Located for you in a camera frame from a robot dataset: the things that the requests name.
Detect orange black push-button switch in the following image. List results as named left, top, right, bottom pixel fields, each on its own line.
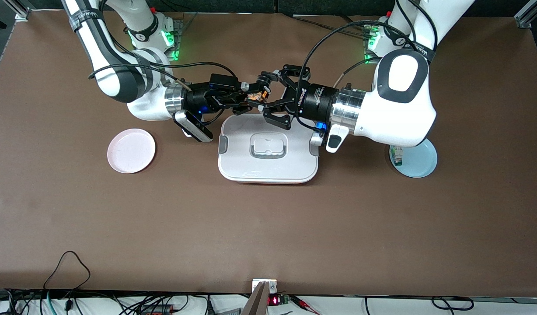
left=244, top=75, right=272, bottom=105

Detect pink round plate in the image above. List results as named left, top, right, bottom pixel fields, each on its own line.
left=107, top=128, right=156, bottom=174

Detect light blue round plate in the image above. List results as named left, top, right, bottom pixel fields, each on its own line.
left=389, top=139, right=438, bottom=179

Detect red black clip leads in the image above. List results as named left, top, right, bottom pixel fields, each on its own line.
left=290, top=295, right=321, bottom=315

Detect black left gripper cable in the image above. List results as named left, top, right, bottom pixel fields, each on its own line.
left=295, top=0, right=435, bottom=119

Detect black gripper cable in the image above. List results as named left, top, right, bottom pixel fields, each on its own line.
left=295, top=0, right=435, bottom=119
left=88, top=63, right=239, bottom=95

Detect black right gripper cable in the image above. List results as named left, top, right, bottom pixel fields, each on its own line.
left=88, top=63, right=239, bottom=95

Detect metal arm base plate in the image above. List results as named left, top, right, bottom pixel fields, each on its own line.
left=364, top=24, right=383, bottom=65
left=133, top=17, right=184, bottom=62

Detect white lunch box grey handle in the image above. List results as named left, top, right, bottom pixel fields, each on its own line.
left=218, top=114, right=319, bottom=185

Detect black arm base cables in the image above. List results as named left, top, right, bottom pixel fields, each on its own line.
left=290, top=13, right=380, bottom=40

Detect small white mount bracket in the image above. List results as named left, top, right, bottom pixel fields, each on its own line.
left=252, top=279, right=278, bottom=294

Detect aluminium camera mount bar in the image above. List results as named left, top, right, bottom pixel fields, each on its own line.
left=240, top=281, right=269, bottom=315

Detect thin black looped cable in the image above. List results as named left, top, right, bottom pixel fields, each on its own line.
left=43, top=251, right=91, bottom=291

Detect tangled black cable bundle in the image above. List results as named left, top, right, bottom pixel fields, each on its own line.
left=0, top=289, right=208, bottom=315

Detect black coiled cable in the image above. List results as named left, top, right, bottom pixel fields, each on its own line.
left=430, top=297, right=474, bottom=311

